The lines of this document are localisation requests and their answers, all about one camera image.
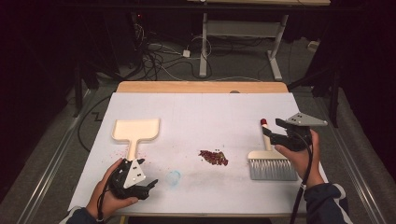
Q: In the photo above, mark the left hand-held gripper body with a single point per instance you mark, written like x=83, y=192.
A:
x=134, y=175

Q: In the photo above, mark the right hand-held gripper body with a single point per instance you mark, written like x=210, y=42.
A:
x=295, y=137

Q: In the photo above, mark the cream plastic dustpan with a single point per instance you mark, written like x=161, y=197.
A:
x=135, y=129

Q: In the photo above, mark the cream hand brush grey bristles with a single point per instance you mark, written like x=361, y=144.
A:
x=271, y=168

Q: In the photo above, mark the heap of red beans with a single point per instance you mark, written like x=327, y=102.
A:
x=214, y=157

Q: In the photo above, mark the person's right hand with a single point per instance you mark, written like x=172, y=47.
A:
x=303, y=165

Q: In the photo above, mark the person's left hand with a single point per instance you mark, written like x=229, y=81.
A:
x=106, y=199

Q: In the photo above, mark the black metal stand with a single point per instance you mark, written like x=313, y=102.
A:
x=334, y=99
x=77, y=93

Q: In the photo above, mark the white table mat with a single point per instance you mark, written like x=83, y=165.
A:
x=193, y=112

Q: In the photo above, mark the wooden table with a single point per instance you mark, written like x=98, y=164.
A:
x=202, y=87

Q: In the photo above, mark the white metal desk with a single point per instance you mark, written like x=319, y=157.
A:
x=204, y=46

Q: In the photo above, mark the white power adapter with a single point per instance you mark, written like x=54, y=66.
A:
x=186, y=53

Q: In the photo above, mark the metal floor rail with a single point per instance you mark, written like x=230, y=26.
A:
x=53, y=161
x=361, y=180

